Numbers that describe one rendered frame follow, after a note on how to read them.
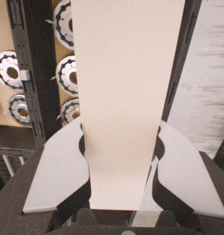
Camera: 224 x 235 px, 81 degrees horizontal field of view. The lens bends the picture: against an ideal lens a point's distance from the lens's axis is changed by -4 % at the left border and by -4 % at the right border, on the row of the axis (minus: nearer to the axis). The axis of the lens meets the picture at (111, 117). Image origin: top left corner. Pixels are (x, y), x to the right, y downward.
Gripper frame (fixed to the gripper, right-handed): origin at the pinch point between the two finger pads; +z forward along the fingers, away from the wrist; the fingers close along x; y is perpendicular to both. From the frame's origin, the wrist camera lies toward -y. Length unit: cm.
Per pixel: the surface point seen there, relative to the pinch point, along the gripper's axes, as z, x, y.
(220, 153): 69, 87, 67
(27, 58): 15.8, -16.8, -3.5
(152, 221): 108, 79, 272
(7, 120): 25.7, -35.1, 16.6
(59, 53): 25.8, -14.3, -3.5
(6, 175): 26, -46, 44
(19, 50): 15.9, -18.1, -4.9
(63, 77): 22.6, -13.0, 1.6
